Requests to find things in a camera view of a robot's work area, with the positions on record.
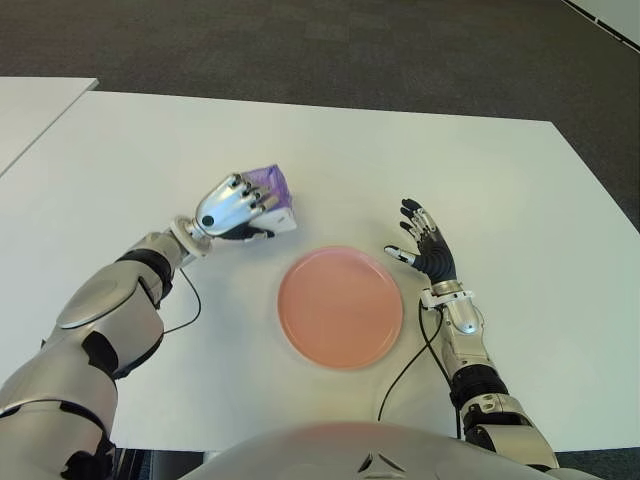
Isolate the pink round plate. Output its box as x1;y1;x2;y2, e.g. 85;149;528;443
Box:
277;244;404;371

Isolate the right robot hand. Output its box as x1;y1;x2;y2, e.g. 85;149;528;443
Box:
383;197;459;287

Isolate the silver robot torso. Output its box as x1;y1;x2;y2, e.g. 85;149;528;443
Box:
179;421;501;480

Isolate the long black right arm cable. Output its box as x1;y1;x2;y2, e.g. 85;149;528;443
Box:
377;304;442;424

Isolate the white neighbouring table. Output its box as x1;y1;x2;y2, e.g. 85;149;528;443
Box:
0;77;101;179

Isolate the long black arm cable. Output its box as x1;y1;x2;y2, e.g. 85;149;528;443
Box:
377;304;442;424
162;267;203;335

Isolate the short black right arm cable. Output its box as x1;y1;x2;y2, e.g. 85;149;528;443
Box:
418;302;462;441

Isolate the long black left arm cable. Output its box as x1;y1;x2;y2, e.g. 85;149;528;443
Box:
162;267;203;335

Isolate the purple white tissue pack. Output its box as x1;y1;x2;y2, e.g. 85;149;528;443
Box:
237;163;297;236

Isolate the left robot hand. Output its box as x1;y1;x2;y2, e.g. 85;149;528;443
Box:
192;171;279;246

